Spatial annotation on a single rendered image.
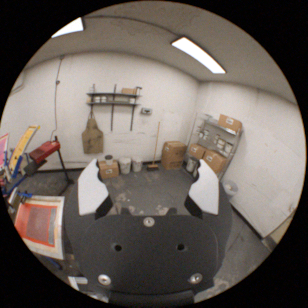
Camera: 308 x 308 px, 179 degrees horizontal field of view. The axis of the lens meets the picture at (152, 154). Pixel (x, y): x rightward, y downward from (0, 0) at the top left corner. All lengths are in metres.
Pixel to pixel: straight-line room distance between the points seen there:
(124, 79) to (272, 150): 3.50
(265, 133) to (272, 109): 0.58
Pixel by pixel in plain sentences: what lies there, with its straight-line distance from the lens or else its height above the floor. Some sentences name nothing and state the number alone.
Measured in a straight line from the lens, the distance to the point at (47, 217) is 1.12.
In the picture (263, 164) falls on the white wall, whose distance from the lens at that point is 2.61.
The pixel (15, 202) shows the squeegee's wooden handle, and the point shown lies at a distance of 1.30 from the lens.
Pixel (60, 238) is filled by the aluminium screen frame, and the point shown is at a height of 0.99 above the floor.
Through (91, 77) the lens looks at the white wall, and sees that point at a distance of 2.43.
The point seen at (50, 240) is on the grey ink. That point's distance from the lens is 1.01.
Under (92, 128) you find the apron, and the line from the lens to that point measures 2.36.
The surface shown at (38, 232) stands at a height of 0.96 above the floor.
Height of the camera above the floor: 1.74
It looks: 28 degrees down
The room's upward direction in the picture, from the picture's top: 10 degrees clockwise
